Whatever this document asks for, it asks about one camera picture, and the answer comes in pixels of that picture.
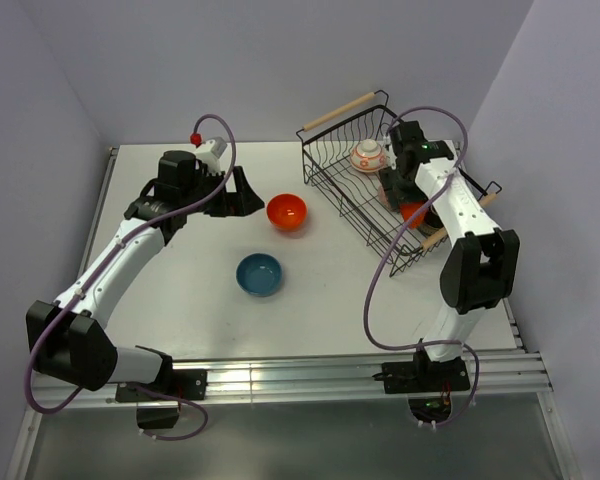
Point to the white orange floral bowl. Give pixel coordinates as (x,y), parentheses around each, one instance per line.
(368,156)

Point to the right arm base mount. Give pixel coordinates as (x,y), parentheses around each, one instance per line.
(425,380)

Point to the blue bowl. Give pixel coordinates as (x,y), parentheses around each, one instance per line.
(259,274)

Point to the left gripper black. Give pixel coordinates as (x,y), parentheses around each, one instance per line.
(240,203)

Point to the black white leaf bowl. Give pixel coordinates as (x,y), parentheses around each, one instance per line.
(382,197)

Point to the aluminium mounting rail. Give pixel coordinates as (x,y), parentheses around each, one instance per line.
(345,378)

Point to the beige brown bowl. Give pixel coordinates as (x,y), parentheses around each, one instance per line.
(430,224)

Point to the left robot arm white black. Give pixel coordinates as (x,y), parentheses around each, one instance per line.
(68,338)

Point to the black wire dish rack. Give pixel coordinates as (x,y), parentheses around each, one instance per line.
(327,167)

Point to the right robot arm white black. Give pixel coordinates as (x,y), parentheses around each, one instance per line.
(480,269)

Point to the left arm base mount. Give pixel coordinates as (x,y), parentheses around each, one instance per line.
(159,406)

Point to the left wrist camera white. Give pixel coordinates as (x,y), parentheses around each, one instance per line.
(209,147)

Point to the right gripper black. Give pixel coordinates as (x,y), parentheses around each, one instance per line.
(394,194)

